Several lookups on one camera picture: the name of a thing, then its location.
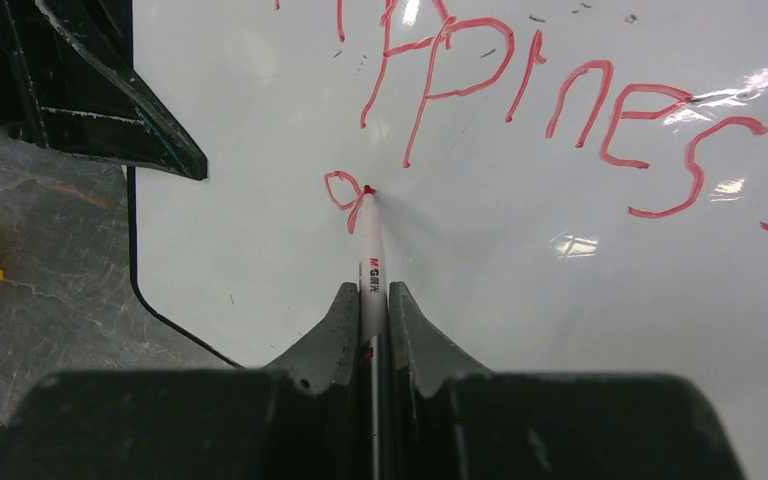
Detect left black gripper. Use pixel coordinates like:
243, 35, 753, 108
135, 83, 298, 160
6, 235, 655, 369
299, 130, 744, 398
0, 1, 208, 181

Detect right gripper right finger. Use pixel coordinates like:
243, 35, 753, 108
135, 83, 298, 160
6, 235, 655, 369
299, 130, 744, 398
388, 281, 490, 398

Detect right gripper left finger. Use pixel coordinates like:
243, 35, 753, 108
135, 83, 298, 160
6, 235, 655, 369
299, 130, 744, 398
264, 282, 360, 396

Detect red whiteboard marker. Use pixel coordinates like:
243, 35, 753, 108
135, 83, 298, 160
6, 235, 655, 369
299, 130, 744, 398
357, 185, 392, 479

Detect white whiteboard black frame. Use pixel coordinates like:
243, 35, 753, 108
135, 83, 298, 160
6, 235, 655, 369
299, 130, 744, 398
133, 1, 768, 479

